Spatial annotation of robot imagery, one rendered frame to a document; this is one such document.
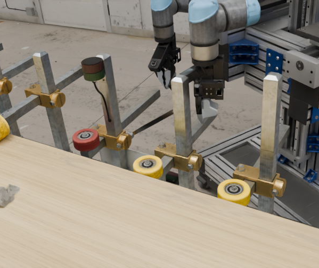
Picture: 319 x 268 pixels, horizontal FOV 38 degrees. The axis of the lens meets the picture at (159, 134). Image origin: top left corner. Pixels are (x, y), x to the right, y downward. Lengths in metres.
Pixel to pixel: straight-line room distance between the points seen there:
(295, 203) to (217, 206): 1.09
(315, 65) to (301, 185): 0.85
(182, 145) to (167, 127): 1.77
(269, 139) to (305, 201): 1.05
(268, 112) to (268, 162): 0.15
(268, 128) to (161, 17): 0.67
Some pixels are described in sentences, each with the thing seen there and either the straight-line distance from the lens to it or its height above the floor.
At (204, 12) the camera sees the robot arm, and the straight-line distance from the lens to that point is 1.18.
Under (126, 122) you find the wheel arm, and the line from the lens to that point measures 1.55.
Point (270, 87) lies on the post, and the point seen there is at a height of 1.14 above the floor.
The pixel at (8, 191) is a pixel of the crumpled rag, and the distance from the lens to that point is 1.25.
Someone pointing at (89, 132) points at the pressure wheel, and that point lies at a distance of 1.42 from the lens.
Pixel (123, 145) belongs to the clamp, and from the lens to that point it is 1.44.
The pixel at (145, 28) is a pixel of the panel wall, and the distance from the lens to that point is 4.56.
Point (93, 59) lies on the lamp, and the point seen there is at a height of 1.14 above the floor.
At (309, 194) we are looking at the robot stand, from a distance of 2.23.
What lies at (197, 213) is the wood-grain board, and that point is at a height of 0.90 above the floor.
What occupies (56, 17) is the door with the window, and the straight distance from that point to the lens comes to 5.21.
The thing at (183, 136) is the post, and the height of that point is 0.94.
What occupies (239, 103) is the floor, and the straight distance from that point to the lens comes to 3.32.
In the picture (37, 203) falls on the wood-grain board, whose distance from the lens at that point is 1.20.
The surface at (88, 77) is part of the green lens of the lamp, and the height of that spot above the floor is 1.10.
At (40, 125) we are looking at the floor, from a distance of 3.35.
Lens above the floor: 1.65
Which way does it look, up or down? 33 degrees down
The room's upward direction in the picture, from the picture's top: 6 degrees counter-clockwise
